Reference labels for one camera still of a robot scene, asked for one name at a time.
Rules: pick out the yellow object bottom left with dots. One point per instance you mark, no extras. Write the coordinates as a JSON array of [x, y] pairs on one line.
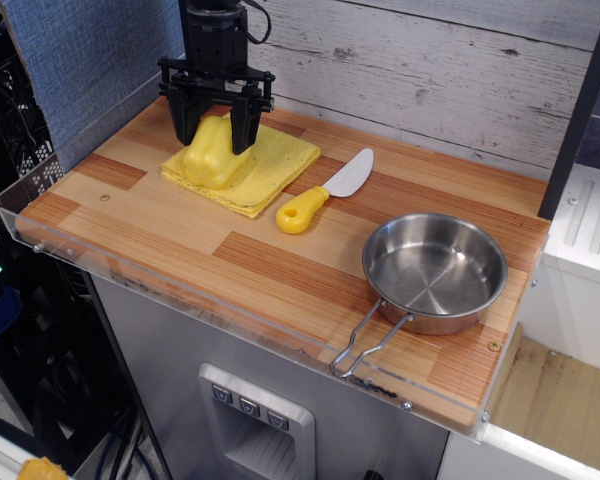
[[41, 469]]

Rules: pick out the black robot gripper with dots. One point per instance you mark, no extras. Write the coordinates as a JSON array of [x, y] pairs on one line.
[[216, 71]]

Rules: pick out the stainless steel pan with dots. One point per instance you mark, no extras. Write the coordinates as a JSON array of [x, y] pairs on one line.
[[434, 274]]

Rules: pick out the white toy sink counter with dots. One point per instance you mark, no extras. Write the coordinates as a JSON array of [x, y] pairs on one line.
[[561, 307]]

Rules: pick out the black vertical post left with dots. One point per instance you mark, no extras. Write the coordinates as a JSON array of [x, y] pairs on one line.
[[184, 22]]

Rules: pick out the folded yellow towel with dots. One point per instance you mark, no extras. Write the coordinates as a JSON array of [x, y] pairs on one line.
[[275, 160]]

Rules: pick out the toy knife yellow handle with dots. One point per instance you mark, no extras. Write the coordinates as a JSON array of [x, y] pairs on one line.
[[295, 216]]

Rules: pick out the black vertical post right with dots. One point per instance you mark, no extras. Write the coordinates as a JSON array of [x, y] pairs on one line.
[[574, 135]]

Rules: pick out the ice dispenser panel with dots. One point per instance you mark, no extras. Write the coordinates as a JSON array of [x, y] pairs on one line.
[[258, 433]]

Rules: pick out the silver toy fridge cabinet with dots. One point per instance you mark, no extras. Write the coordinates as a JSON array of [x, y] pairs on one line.
[[356, 434]]

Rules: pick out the black perforated crate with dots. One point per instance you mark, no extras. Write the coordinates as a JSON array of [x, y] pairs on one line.
[[24, 136]]

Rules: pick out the black vertical post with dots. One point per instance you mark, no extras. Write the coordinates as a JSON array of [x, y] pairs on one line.
[[184, 22], [574, 135]]

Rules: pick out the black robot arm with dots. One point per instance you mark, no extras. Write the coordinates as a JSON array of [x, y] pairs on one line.
[[215, 5]]

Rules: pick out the blue fabric panel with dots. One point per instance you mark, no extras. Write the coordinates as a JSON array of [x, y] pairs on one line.
[[93, 65]]

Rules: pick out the yellow toy bell pepper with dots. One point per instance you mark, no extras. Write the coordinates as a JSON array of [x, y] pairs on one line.
[[209, 161]]

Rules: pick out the clear acrylic table guard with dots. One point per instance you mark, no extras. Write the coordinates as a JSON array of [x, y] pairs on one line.
[[299, 295]]

